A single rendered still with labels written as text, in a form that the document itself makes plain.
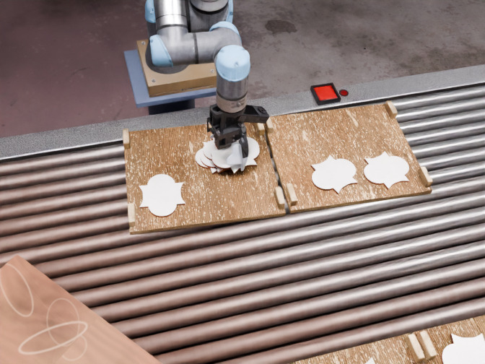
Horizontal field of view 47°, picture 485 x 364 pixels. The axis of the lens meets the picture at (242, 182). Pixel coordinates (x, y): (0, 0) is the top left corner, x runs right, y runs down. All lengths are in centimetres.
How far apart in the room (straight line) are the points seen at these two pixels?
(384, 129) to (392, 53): 188
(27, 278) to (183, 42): 64
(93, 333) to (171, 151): 61
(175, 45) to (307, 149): 52
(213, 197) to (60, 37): 227
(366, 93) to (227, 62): 72
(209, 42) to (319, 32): 231
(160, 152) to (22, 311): 60
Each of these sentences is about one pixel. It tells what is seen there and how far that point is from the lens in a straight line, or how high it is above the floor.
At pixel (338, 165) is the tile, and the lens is 160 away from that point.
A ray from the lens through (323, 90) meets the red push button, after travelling 183.
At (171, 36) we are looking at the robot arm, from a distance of 136.
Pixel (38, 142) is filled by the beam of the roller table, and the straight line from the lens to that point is 172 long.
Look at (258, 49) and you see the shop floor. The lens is 345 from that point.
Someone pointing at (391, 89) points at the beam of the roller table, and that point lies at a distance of 192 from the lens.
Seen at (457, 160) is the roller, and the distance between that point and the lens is 177.
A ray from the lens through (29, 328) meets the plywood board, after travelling 126.
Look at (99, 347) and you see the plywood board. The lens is 121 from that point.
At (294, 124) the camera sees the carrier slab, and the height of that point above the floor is 94.
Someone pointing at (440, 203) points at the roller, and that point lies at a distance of 164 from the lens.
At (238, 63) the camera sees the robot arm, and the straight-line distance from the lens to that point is 127.
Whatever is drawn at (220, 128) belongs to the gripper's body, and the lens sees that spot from 141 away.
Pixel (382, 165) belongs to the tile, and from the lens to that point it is 164.
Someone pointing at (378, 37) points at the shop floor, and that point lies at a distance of 370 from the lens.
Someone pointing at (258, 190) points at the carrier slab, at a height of 94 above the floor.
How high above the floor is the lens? 214
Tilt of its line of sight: 52 degrees down
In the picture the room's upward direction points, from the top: 5 degrees clockwise
